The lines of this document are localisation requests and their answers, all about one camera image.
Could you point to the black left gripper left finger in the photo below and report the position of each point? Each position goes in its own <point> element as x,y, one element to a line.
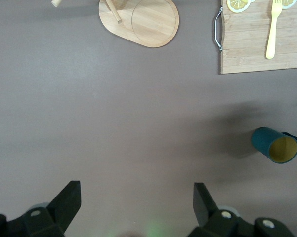
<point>61,207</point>

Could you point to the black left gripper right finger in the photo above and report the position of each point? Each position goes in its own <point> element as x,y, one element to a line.
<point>205,209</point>

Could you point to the dark teal cup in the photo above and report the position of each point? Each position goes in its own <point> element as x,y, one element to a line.
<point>263,140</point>

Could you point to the wooden cup rack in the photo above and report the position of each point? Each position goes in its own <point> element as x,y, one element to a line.
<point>148,24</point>

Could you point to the brown table mat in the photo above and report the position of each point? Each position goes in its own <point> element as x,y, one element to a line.
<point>113,111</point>

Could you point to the bamboo cutting board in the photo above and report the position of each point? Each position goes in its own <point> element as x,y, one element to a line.
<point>247,49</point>

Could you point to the yellow plastic fork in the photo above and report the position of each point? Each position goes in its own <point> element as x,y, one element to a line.
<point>271,47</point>

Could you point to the lemon slice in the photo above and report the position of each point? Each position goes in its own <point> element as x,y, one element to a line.
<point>289,3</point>
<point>238,5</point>

